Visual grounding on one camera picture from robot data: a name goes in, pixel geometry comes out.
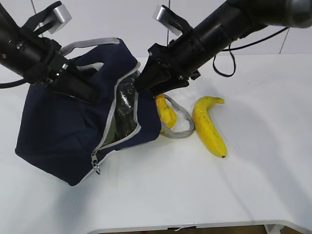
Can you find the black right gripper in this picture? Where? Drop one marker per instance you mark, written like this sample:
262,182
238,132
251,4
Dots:
170,67

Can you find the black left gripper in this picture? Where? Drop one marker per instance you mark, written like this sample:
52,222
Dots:
50,71

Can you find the yellow pear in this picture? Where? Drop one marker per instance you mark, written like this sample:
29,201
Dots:
166,114

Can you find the navy blue lunch bag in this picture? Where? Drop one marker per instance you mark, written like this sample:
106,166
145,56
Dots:
64,136

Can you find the yellow banana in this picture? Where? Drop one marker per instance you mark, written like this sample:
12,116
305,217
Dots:
205,127

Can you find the green lid glass container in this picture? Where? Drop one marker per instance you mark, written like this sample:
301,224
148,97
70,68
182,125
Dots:
114,132

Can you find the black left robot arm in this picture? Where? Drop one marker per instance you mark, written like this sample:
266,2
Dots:
20,49

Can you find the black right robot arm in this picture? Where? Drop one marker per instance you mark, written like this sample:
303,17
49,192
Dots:
236,19

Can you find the white table leg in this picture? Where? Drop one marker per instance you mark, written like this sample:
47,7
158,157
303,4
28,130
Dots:
273,228

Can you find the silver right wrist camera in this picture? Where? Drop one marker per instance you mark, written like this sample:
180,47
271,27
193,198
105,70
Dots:
173,22

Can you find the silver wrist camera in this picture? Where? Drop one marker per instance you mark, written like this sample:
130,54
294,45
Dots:
173,22
51,19

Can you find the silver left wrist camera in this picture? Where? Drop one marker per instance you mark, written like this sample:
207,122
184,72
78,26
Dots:
51,19

